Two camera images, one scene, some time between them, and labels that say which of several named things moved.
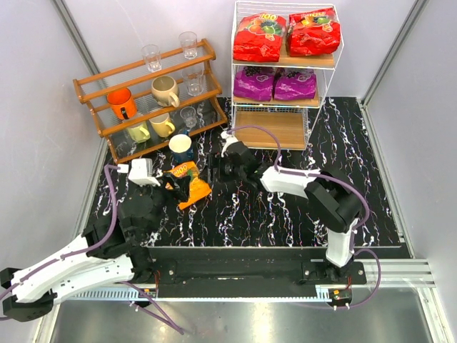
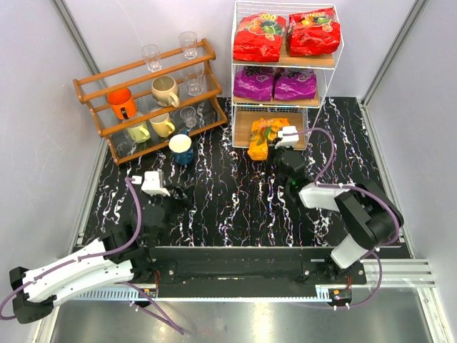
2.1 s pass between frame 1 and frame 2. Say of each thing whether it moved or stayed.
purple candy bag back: stayed
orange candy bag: moved
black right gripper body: moved
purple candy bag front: stayed
